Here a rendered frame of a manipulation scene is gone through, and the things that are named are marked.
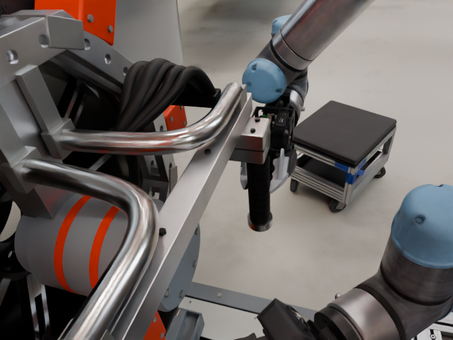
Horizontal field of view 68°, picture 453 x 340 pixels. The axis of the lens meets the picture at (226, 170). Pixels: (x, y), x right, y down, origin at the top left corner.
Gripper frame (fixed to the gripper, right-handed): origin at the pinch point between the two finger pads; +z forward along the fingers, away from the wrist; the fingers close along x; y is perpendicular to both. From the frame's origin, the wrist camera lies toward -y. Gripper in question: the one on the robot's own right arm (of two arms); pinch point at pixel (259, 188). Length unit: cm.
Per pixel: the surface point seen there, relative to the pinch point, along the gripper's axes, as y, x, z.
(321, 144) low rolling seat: -49, 6, -84
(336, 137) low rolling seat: -49, 12, -90
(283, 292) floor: -83, 0, -32
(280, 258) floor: -83, -4, -47
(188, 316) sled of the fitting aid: -68, -27, -7
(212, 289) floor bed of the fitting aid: -75, -25, -22
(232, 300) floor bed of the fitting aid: -75, -16, -20
